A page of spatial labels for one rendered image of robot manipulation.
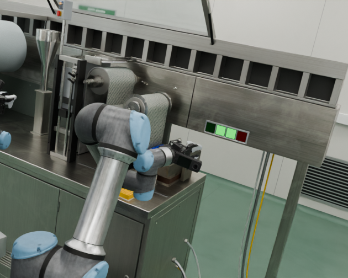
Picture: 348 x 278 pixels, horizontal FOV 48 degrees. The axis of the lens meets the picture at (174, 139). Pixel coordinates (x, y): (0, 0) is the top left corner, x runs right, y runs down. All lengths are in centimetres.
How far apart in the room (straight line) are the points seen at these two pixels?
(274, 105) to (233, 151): 264
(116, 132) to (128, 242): 87
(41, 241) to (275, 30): 369
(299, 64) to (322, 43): 234
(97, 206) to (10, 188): 124
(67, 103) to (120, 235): 73
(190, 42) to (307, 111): 72
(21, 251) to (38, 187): 101
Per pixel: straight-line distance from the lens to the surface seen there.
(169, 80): 223
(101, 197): 108
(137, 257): 186
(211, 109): 213
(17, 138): 243
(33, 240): 116
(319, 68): 200
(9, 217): 235
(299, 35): 438
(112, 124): 109
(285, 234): 236
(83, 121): 113
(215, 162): 474
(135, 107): 194
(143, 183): 143
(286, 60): 202
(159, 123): 210
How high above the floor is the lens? 166
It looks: 16 degrees down
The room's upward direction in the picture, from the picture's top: 10 degrees clockwise
